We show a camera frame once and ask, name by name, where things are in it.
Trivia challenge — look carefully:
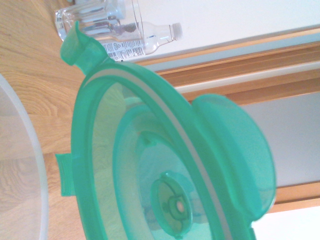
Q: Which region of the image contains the green round container lid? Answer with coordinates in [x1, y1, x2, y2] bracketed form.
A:
[54, 20, 279, 240]

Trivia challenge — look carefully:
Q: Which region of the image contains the clear plastic water bottle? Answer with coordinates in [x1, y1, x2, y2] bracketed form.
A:
[98, 21, 184, 63]

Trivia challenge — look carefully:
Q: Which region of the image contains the clear drinking glass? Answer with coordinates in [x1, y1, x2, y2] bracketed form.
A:
[54, 0, 126, 43]

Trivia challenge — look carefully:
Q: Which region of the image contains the translucent white plastic bowl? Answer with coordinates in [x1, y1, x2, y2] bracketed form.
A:
[0, 73, 50, 240]

